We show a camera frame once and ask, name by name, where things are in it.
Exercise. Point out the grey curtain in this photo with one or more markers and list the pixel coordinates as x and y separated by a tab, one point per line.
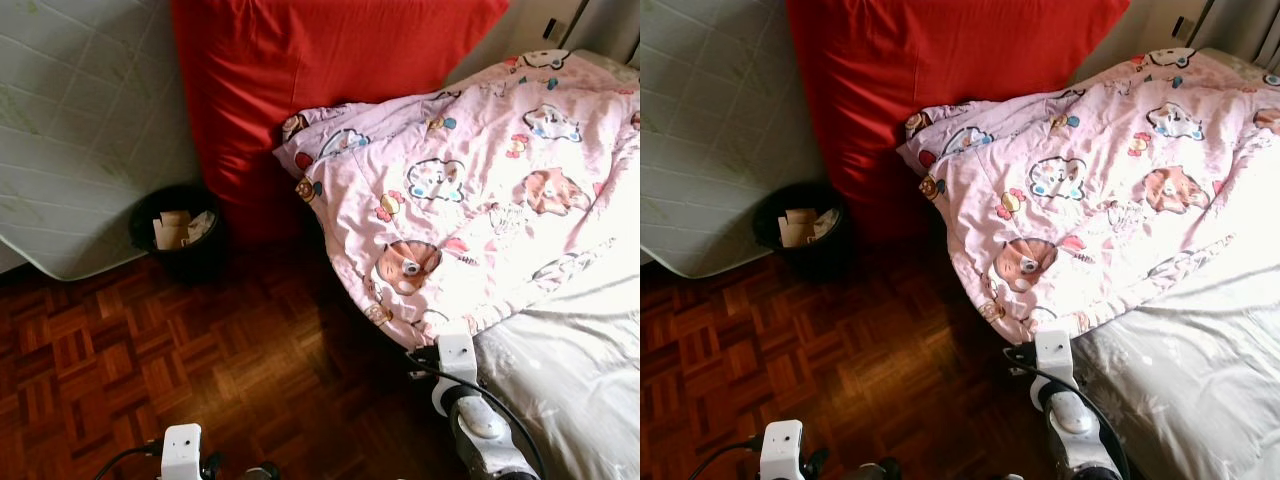
1250	25
620	25

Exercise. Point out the white quilted mattress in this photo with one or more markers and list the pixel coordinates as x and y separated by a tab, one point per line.
720	120
90	120

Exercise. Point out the dark wall outlet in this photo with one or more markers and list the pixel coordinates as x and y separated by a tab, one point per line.
1181	27
550	27

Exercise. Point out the beige floral bed sheet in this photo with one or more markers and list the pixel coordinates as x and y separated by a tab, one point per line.
1190	390
570	390

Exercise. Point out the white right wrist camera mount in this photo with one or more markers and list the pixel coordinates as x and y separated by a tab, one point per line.
458	358
1053	352

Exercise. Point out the pink cartoon print blanket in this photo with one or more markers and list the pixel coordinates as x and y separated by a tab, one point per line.
480	200
1100	200

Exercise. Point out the crumpled printed paper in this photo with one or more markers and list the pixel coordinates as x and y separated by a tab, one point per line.
203	225
828	224

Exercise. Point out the black round trash bin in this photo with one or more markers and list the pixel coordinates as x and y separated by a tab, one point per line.
200	262
825	260

